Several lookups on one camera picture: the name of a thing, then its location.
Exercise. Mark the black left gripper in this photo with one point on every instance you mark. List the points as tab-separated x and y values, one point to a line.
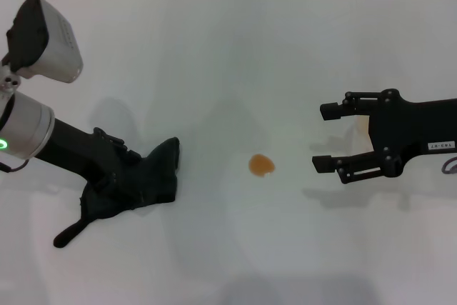
78	151

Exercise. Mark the translucent white plastic cup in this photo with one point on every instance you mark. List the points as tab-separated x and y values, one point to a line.
361	127

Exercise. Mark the orange-brown liquid stain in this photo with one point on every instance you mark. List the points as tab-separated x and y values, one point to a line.
261	165

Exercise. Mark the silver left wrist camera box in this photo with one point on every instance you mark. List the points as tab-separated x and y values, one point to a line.
53	44

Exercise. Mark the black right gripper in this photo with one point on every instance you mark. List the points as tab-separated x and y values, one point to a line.
417	133

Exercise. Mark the dark blue rag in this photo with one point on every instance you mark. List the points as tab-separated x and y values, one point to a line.
157	176

